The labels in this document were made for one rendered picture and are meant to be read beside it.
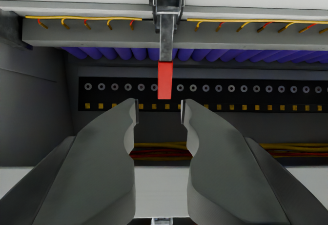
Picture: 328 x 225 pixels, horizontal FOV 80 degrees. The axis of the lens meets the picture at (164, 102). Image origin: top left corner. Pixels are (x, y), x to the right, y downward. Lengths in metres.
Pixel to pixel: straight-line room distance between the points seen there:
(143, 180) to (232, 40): 0.16
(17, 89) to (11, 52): 0.04
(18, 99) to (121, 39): 0.14
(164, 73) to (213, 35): 0.07
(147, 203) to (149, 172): 0.03
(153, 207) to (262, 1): 0.20
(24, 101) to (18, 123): 0.03
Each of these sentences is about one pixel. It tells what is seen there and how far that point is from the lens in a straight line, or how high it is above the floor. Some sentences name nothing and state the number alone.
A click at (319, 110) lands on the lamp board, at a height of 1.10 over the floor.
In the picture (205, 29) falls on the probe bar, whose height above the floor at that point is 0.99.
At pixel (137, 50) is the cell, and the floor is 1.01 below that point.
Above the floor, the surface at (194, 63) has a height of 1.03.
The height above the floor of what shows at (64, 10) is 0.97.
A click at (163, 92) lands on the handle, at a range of 0.17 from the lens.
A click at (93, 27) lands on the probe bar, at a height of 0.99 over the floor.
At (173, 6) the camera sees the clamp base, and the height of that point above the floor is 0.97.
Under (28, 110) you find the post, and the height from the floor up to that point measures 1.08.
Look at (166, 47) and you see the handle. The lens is 0.16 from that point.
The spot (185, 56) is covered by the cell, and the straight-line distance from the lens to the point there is 0.26.
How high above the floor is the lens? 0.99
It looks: 19 degrees up
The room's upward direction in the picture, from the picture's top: 179 degrees counter-clockwise
